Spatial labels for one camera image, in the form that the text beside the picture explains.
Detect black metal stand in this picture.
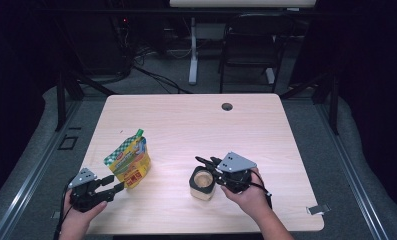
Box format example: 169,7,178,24
54,71,117,132
279,71,340,136

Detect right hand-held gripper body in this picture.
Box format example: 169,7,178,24
215,151,258,194

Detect yellow seasoning pouch green cap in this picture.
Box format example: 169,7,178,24
103,128,152,190

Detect black folding chair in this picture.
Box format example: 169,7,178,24
218,13,295,94

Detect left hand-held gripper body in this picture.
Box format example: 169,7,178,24
68,167,115,213

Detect white desk with metal legs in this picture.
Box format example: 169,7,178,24
169,0,318,86

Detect aluminium floor rail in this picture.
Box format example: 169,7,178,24
0,99,82,240
315,103,390,240

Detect left hand-held gripper cable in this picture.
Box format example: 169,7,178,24
53,185,74,240

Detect black floor cables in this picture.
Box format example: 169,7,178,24
132,64,192,95

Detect person's left hand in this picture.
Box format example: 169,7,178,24
58,189,109,240

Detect person's right hand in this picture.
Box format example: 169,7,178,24
220,167,274,221

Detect dark cabinet with red light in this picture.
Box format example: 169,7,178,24
65,14,134,76

